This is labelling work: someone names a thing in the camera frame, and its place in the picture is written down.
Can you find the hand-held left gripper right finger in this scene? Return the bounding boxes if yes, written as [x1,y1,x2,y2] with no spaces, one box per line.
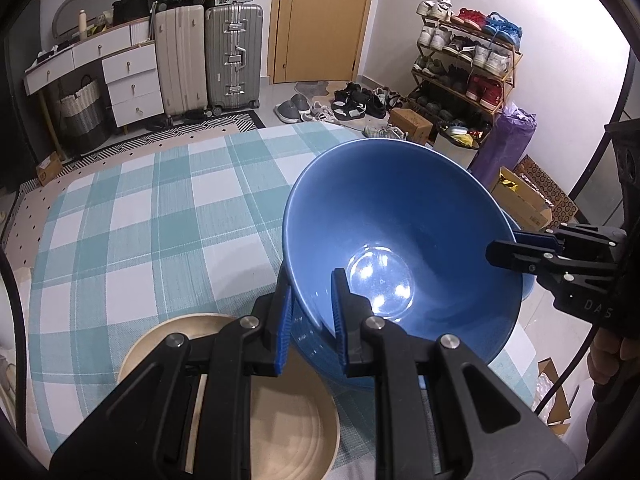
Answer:
[330,267,581,480]

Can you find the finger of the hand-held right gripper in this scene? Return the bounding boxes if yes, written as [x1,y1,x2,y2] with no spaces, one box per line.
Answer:
[512,228,565,252]
[486,240,568,275]

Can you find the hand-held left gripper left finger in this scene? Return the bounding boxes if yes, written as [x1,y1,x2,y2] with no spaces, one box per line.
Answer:
[49,269,293,480]

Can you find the large cream plate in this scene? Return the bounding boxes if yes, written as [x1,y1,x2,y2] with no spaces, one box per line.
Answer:
[117,312,342,480]

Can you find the person's right hand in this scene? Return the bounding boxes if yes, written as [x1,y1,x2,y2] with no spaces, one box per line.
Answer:
[589,329,624,387]

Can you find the open yellow cardboard box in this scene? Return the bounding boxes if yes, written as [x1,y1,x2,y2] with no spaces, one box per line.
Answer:
[492,167,553,231]

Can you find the patterned brown box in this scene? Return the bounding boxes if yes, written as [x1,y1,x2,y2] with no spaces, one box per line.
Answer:
[515,155,578,221]

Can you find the purple yoga mat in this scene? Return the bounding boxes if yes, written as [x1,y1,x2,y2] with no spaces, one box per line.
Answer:
[470,102,538,191]

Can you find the flat cardboard pieces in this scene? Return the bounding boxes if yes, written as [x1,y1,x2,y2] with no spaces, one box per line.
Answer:
[537,357,573,436]

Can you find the teal plaid tablecloth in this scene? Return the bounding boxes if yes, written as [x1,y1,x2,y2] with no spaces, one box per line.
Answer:
[27,122,538,480]

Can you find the brown cardboard box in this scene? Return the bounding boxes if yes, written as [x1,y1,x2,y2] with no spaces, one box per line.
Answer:
[389,107,433,143]

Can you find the collection of racked sneakers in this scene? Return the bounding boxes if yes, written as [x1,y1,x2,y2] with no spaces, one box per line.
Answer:
[412,0,523,136]

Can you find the cluster of loose shoes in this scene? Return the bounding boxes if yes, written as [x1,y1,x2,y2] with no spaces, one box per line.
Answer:
[274,85,407,142]

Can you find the silver suitcase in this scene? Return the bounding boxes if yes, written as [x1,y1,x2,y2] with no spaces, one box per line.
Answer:
[204,4,263,113]

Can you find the small cardboard box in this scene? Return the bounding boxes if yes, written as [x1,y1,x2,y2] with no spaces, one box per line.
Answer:
[36,152,63,186]

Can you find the beige suitcase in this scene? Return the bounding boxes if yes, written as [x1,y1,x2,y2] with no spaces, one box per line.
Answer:
[154,5,210,118]

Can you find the white drawer desk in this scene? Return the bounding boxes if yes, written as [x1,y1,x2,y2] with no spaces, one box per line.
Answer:
[24,17,166,136]

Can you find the woven laundry basket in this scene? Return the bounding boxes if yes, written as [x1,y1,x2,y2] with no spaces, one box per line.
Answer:
[56,75,108,138]

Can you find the wooden door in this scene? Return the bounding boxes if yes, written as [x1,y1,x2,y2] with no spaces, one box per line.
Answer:
[267,0,378,85]

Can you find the black bag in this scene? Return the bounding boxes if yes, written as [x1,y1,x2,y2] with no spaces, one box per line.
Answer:
[111,0,151,26]

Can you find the oval mirror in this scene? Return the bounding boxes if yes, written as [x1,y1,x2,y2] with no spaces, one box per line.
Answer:
[52,0,123,36]

